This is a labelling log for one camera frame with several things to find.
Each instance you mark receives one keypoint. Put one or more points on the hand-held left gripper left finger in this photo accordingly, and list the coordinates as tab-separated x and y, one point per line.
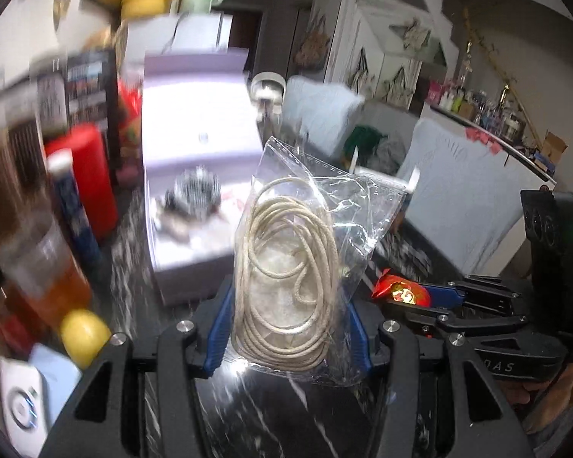
219	329

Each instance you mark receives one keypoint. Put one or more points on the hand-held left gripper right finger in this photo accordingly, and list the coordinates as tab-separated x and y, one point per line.
360	338

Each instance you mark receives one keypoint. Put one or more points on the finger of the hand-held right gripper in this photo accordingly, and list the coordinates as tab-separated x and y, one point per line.
482	327
441	292

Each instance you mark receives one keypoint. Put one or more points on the small red snack packet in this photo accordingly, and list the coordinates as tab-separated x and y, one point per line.
403	293

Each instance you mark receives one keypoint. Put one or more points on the white gift box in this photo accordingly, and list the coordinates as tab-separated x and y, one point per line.
196	119

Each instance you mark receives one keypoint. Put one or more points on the person's right hand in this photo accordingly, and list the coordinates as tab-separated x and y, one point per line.
563	396

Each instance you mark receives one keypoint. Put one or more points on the chair with pale blue cover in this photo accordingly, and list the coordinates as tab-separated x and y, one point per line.
468	200
320	114

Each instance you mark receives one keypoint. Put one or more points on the small cardboard box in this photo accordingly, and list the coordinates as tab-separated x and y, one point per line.
554	145

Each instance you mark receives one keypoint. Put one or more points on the red cloth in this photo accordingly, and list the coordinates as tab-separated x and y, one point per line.
482	139

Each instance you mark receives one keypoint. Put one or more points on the yellow lemon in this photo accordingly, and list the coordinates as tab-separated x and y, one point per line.
83	338

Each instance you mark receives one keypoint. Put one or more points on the group of bottles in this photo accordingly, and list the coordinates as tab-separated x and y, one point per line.
487	109

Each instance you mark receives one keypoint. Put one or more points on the light blue box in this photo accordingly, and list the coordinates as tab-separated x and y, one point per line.
57	372

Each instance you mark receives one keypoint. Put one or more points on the green bag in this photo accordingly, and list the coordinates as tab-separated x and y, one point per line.
363	140

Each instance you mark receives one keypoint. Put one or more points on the white counter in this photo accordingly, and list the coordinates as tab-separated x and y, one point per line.
439	115

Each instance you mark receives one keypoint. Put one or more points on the blue tablet tube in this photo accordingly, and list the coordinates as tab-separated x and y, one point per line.
76	219

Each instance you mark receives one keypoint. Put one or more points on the bamboo stick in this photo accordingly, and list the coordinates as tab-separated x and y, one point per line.
504	74

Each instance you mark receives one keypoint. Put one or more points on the group of plastic food jars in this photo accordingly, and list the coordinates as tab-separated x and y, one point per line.
43	267

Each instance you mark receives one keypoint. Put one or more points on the red canister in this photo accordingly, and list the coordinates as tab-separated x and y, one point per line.
93	176

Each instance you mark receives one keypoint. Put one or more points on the white tote bag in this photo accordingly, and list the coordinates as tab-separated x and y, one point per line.
363	71
401	88

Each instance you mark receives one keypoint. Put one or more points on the white round-button device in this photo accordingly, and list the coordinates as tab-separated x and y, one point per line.
21	400

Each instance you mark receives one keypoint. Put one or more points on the red printed bag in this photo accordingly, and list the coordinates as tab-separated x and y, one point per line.
130	124

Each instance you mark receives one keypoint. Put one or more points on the hanging canvas bag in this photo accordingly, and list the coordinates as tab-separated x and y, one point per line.
418	33

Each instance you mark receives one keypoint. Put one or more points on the black printed box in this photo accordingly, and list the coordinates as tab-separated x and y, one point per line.
88	90

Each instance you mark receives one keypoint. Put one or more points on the brown tote bag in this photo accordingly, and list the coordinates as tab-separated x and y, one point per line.
313	45

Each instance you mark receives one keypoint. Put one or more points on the white mini fridge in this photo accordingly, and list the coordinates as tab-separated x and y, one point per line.
200	31

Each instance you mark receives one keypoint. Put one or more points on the metal rail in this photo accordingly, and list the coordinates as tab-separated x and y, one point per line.
530	161

